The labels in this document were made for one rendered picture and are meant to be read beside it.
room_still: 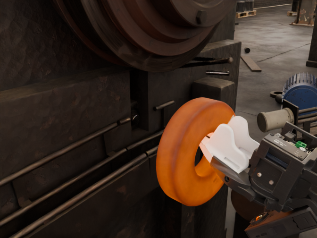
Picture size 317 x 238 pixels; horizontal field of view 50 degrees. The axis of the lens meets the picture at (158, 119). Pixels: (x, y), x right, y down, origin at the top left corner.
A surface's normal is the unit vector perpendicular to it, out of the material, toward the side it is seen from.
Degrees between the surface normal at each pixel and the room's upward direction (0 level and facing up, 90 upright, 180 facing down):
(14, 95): 0
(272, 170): 90
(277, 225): 91
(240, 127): 87
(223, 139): 90
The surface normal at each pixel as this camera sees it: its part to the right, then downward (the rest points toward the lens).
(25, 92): 0.00, -0.93
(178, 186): 0.71, 0.22
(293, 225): -0.69, 0.29
